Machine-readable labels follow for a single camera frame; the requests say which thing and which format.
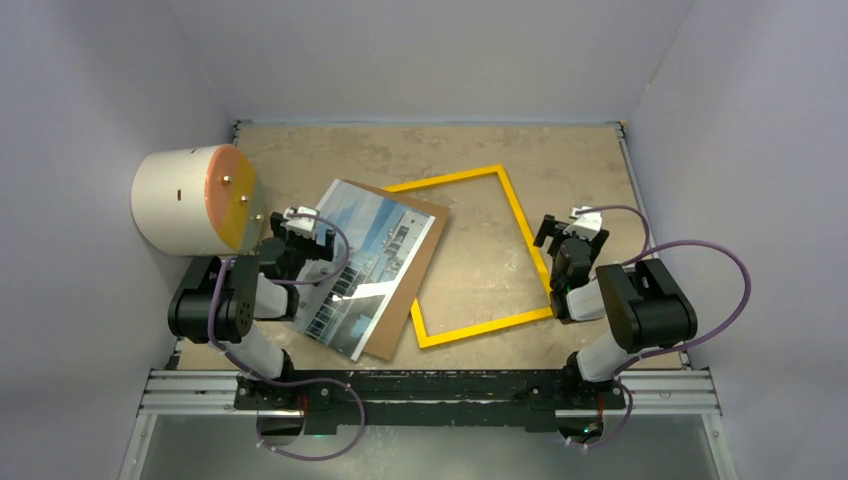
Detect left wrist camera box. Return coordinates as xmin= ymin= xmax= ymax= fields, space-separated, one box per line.
xmin=282 ymin=206 xmax=319 ymax=240

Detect yellow picture frame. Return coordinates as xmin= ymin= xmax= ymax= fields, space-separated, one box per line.
xmin=383 ymin=164 xmax=552 ymax=349

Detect aluminium rail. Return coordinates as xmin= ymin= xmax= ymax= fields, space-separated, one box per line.
xmin=138 ymin=370 xmax=721 ymax=415

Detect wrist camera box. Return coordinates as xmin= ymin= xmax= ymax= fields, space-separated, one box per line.
xmin=282 ymin=206 xmax=319 ymax=240
xmin=565 ymin=206 xmax=602 ymax=241

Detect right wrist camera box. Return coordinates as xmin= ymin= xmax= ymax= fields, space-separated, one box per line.
xmin=565 ymin=206 xmax=602 ymax=241

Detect white cylinder with coloured face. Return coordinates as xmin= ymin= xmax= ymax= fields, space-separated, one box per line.
xmin=131 ymin=144 xmax=269 ymax=256

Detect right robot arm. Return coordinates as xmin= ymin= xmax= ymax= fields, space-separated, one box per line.
xmin=533 ymin=212 xmax=698 ymax=407

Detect brown cardboard backing board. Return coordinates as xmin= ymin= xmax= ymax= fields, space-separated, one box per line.
xmin=347 ymin=180 xmax=450 ymax=361

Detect building photo print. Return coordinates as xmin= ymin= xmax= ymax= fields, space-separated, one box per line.
xmin=293 ymin=180 xmax=432 ymax=360

